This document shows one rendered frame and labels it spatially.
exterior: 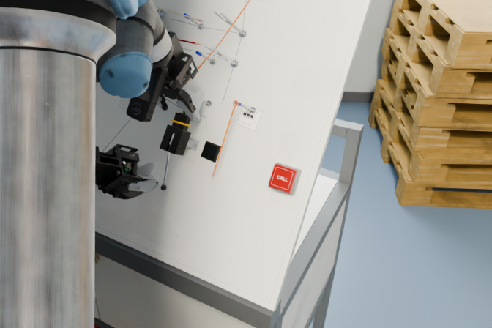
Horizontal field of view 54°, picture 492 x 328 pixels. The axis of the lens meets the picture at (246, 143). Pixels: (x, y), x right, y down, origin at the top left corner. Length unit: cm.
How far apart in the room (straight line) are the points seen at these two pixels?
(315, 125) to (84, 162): 74
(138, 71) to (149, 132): 48
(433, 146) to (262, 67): 167
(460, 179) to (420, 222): 32
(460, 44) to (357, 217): 101
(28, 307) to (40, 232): 5
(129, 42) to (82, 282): 46
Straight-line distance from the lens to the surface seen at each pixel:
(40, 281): 35
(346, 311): 222
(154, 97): 93
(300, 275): 125
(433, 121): 252
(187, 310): 133
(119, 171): 97
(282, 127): 106
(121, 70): 73
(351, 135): 144
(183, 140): 107
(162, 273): 120
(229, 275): 111
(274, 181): 102
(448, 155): 267
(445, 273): 251
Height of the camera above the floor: 174
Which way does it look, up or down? 34 degrees down
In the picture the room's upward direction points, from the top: 2 degrees clockwise
